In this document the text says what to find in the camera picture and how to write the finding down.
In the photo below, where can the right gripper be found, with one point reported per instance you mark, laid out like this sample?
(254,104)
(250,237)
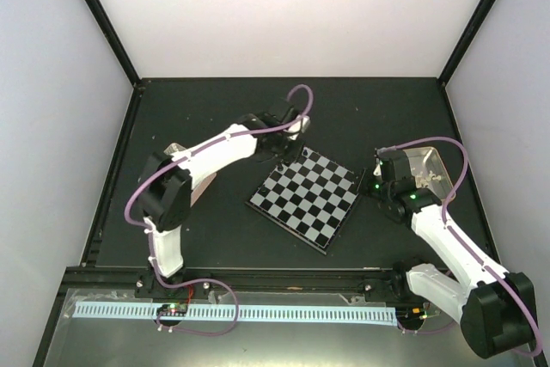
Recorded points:
(363,187)

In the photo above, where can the black aluminium rail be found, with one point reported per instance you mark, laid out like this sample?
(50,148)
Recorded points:
(376,284)

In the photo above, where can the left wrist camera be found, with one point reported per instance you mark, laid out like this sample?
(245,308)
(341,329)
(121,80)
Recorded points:
(298,128)

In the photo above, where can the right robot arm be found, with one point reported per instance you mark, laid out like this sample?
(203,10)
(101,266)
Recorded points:
(494,308)

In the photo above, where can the right black frame post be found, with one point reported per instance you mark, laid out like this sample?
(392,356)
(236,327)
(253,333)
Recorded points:
(474,24)

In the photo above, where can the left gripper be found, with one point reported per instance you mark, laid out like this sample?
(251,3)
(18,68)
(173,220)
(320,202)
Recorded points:
(293,155)

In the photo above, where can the black and white chessboard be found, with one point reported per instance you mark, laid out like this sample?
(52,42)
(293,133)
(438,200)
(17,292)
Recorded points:
(311,199)

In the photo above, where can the small circuit board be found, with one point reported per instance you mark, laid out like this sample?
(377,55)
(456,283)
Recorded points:
(172,309)

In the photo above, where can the black frame post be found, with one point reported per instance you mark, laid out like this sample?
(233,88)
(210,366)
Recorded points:
(105,25)
(474,24)

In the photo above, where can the light blue slotted cable duct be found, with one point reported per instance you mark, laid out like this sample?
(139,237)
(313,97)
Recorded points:
(381,316)

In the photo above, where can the left black frame post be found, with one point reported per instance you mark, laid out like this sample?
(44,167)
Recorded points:
(105,25)

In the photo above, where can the white chess pieces pile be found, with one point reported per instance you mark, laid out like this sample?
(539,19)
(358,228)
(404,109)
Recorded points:
(427,178)

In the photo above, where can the orange metal tin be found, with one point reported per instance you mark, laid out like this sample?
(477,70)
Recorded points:
(411,172)

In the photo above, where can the pink metal tin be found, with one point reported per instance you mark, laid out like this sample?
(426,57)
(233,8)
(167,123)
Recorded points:
(200,184)

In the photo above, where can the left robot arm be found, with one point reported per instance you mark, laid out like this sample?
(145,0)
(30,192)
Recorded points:
(166,197)

